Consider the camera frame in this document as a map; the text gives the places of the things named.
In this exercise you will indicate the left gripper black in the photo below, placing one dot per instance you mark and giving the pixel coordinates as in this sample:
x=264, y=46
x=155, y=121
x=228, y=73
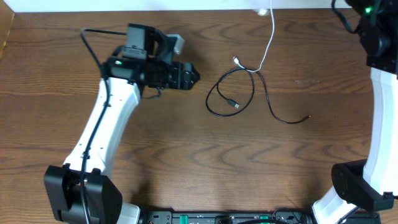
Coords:
x=181, y=74

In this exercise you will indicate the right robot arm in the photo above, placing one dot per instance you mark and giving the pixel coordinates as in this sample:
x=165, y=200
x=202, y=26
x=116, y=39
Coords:
x=369, y=184

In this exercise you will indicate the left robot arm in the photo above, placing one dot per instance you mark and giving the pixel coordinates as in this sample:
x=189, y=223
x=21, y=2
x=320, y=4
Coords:
x=81, y=190

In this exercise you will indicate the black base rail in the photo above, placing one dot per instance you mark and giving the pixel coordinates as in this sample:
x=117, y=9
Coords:
x=167, y=217

